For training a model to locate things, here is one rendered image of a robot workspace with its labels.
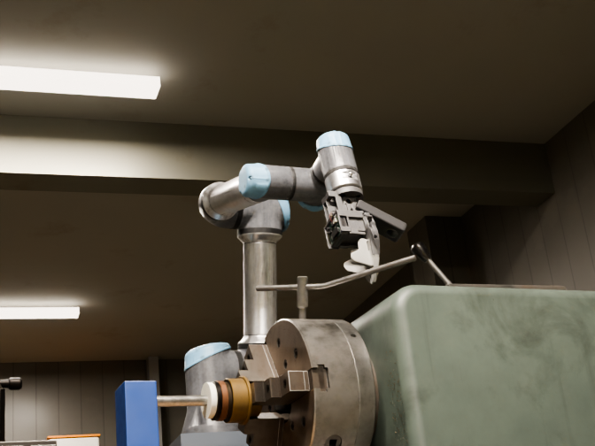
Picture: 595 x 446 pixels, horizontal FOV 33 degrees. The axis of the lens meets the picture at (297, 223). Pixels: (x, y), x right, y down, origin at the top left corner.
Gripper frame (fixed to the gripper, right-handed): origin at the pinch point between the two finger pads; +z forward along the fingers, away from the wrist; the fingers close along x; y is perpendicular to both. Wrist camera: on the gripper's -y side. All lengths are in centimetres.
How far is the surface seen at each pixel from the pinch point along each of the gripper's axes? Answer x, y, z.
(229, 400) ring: -12.2, 30.1, 20.6
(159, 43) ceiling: -159, -18, -216
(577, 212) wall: -205, -261, -173
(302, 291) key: -5.5, 13.9, 0.4
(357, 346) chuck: -0.2, 7.5, 15.4
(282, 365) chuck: -12.3, 18.0, 13.3
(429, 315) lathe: 8.2, -4.7, 13.0
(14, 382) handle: -21, 68, 12
